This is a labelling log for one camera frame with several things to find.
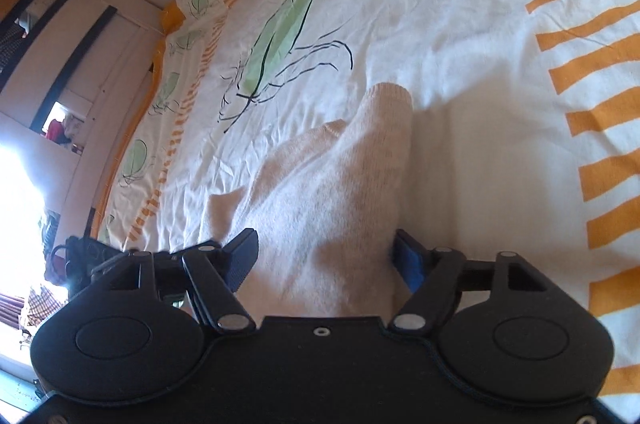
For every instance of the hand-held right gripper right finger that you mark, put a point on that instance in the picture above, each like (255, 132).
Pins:
(410, 264)

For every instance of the beige knit sweater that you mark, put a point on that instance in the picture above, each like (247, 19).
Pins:
(330, 204)

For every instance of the orange bed sheet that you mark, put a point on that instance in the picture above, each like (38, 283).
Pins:
(160, 53)

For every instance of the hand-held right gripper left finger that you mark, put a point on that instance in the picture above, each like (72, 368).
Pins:
(245, 254)

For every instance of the leaf printed duvet cover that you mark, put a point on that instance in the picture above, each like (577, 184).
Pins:
(450, 53)

